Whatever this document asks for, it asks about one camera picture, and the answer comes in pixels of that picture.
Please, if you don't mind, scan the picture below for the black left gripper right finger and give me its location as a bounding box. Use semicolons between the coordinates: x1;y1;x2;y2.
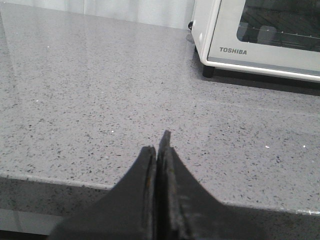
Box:
156;130;283;240

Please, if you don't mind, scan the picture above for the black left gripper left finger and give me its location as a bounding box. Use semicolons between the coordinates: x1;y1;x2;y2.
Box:
48;146;157;240

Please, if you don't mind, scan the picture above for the oven glass door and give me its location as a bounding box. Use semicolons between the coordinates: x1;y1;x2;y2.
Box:
207;0;320;76

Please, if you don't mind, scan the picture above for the white Toshiba toaster oven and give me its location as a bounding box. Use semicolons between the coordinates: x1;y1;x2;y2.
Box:
189;0;320;83

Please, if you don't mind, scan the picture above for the white curtain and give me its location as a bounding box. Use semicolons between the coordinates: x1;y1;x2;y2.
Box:
1;0;195;29

